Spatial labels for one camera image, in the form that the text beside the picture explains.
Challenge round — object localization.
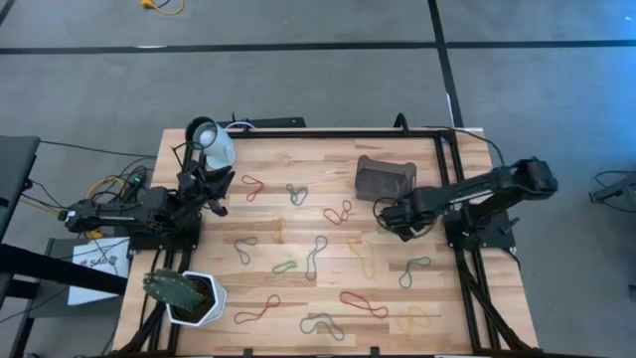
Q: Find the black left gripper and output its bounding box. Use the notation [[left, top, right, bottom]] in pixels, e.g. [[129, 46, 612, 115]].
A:
[[178, 161, 237, 209]]

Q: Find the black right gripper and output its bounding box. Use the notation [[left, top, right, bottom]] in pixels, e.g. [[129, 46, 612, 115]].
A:
[[385, 187, 443, 244]]

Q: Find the red rubber band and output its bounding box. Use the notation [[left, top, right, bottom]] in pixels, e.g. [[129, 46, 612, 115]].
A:
[[241, 174, 265, 203], [234, 293, 282, 325], [322, 199, 354, 226], [339, 290, 390, 320]]

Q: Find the yellow rubber band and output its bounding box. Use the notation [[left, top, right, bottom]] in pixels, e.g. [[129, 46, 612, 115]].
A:
[[346, 237, 378, 280], [396, 305, 431, 335], [270, 217, 288, 245]]

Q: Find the teal rubber band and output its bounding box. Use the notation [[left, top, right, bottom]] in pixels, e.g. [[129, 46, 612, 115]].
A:
[[305, 235, 329, 282], [298, 312, 346, 342], [234, 236, 258, 266], [398, 256, 432, 289], [285, 183, 309, 207]]

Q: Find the grey plastic bin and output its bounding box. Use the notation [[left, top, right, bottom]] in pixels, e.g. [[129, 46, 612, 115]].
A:
[[354, 154, 418, 203]]

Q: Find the white cylindrical lamp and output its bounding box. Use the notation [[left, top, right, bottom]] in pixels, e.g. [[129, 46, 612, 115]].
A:
[[185, 116, 237, 170]]

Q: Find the flat black box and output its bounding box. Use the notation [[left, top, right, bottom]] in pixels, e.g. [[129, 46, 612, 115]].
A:
[[217, 116, 307, 129]]

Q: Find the black power strip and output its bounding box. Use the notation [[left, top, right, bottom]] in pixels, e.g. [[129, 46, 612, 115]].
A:
[[118, 171, 148, 213]]

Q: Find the green cactus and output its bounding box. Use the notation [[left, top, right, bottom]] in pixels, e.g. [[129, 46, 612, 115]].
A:
[[142, 268, 206, 312]]

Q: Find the white hexagonal plant pot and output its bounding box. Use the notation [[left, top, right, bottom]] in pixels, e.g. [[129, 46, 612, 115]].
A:
[[166, 270, 229, 328]]

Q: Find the white paper sheet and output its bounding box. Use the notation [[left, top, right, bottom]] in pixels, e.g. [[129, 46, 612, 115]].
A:
[[67, 237, 131, 306]]

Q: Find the black bar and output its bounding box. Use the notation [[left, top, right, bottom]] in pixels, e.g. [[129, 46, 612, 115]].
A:
[[0, 242, 129, 295]]

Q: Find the dark grey desk top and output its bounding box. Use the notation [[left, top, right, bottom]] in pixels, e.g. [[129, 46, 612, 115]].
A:
[[0, 134, 42, 243]]

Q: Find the black floor stand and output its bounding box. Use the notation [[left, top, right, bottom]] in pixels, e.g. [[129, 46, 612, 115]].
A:
[[588, 170, 636, 214]]

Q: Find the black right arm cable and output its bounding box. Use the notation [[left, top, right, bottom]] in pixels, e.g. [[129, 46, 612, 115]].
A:
[[372, 197, 398, 231]]

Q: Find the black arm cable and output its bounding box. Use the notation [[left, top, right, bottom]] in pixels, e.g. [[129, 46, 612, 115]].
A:
[[171, 141, 200, 173], [372, 197, 398, 231]]

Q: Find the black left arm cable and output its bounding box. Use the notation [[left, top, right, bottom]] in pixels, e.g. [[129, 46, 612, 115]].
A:
[[171, 141, 200, 173]]

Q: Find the black aluminium table frame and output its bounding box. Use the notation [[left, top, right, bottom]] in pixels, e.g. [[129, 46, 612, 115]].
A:
[[112, 126, 541, 358]]

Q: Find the black power cable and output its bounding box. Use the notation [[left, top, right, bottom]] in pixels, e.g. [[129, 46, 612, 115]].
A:
[[421, 125, 507, 166]]

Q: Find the black floor cable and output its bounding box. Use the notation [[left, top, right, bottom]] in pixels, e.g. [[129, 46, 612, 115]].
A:
[[39, 140, 158, 159]]

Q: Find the yellow cable with plug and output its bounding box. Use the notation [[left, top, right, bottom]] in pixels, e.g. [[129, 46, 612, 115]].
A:
[[140, 0, 186, 16]]

